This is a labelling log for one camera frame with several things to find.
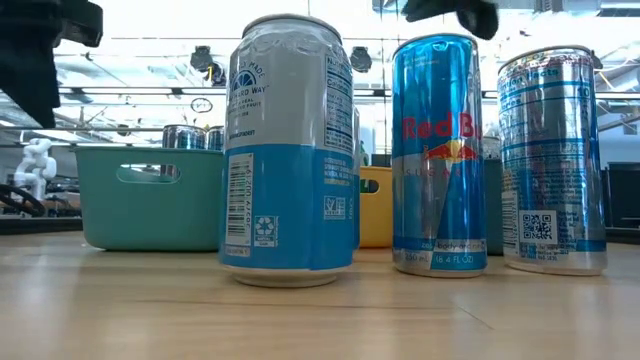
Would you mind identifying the black monitor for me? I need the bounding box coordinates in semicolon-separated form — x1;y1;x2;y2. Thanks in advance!
605;161;640;229

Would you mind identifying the blue silver Red Bull can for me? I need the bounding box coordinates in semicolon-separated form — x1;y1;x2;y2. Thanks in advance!
390;32;490;279
496;44;610;277
159;123;209;182
206;125;226;152

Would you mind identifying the green Sprite can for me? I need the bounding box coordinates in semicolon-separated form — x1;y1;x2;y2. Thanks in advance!
358;141;374;195

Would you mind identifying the dark blue plastic bin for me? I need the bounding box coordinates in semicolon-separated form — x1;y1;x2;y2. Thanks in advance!
482;157;505;257

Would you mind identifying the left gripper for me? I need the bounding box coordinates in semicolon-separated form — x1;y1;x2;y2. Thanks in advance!
0;0;104;129

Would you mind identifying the teal green plastic bin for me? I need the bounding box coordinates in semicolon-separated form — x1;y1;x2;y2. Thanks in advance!
73;145;225;253

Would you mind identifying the yellow plastic bin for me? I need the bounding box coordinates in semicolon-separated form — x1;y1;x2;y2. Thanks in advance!
358;165;395;250

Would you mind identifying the black aluminium table frame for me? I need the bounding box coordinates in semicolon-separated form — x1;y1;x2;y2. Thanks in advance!
0;85;640;245

